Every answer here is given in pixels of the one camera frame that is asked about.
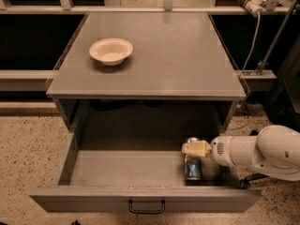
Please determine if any black drawer handle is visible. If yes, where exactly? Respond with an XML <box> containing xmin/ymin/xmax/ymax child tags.
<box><xmin>128</xmin><ymin>200</ymin><xmax>166</xmax><ymax>215</ymax></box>

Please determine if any open grey top drawer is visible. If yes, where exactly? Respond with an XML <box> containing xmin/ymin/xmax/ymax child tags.
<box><xmin>29</xmin><ymin>103</ymin><xmax>263</xmax><ymax>214</ymax></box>

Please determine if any metal railing frame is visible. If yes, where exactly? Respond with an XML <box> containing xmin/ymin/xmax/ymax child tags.
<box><xmin>0</xmin><ymin>0</ymin><xmax>300</xmax><ymax>16</ymax></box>

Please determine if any redbull can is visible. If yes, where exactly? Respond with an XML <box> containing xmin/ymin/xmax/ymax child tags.
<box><xmin>185</xmin><ymin>152</ymin><xmax>202</xmax><ymax>181</ymax></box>

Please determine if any white power strip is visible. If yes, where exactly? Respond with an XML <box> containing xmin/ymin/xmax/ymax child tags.
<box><xmin>237</xmin><ymin>0</ymin><xmax>264</xmax><ymax>17</ymax></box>

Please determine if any white gripper with grille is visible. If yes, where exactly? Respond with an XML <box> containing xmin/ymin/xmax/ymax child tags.
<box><xmin>182</xmin><ymin>136</ymin><xmax>233</xmax><ymax>167</ymax></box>

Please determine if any black office chair base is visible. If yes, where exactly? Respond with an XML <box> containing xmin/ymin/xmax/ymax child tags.
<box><xmin>240</xmin><ymin>128</ymin><xmax>270</xmax><ymax>190</ymax></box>

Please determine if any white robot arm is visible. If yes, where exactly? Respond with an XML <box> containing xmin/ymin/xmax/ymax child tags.
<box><xmin>182</xmin><ymin>125</ymin><xmax>300</xmax><ymax>181</ymax></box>

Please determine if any grey cabinet with top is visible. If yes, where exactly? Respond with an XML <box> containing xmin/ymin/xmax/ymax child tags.
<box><xmin>45</xmin><ymin>11</ymin><xmax>248</xmax><ymax>133</ymax></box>

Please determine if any white paper bowl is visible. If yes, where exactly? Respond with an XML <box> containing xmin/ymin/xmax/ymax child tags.
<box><xmin>89</xmin><ymin>38</ymin><xmax>133</xmax><ymax>66</ymax></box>

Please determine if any grey power cable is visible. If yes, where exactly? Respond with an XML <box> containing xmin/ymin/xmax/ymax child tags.
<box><xmin>241</xmin><ymin>11</ymin><xmax>262</xmax><ymax>77</ymax></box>

